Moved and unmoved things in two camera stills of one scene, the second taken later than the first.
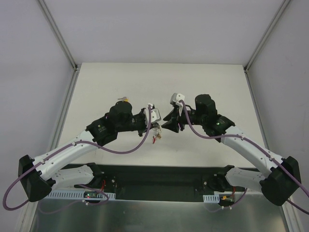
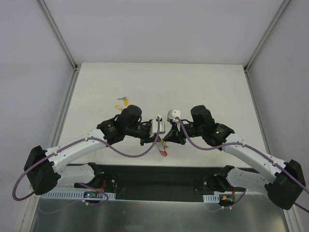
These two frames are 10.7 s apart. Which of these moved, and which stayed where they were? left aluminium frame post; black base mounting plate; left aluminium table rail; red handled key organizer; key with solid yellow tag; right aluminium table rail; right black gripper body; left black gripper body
Moved: right black gripper body; red handled key organizer; left black gripper body
Stayed: left aluminium frame post; black base mounting plate; right aluminium table rail; left aluminium table rail; key with solid yellow tag
